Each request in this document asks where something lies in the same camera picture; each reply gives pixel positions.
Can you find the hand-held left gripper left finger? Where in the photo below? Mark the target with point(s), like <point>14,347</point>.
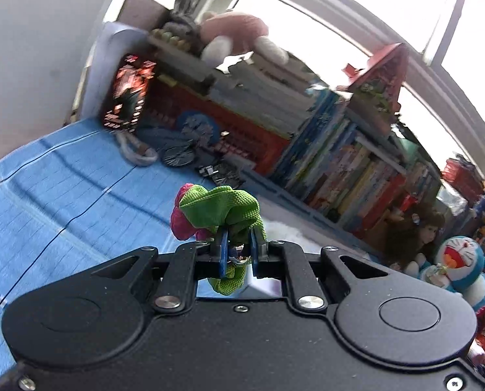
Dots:
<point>222,250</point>

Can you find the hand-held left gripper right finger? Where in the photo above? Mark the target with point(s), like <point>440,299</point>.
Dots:
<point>253,250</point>

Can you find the green and pink scrunchie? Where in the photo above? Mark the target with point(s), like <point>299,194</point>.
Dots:
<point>222,211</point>

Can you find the black bicycle model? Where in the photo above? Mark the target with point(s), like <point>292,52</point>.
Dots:
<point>185,150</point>

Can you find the red plastic crate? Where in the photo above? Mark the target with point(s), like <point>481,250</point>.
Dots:
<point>226,130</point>

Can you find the row of upright books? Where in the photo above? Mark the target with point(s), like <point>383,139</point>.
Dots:
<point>348,171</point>

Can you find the white phone stand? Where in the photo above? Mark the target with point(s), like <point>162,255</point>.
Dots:
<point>138,152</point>

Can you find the stack of flat books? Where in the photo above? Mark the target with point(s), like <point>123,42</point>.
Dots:
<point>258,89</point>

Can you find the blue grid tablecloth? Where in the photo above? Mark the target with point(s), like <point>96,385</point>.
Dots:
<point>63,211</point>

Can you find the brown haired doll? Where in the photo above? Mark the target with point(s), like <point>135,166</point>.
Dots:
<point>417,228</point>

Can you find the blue cat plush toy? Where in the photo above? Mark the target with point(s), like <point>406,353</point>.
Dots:
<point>458,264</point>

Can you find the paper house model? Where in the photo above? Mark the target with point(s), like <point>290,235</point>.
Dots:
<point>379,81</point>

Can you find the pink plush toy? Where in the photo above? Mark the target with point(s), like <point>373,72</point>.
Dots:
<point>234,34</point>

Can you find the red plastic basket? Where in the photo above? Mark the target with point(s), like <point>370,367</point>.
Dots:
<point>462,177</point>

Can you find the grey figurine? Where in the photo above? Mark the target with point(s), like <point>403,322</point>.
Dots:
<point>181,16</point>

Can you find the grey grid board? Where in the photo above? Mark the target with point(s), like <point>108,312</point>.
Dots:
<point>144,10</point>

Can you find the white window frame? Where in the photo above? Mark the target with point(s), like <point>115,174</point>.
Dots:
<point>430,36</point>

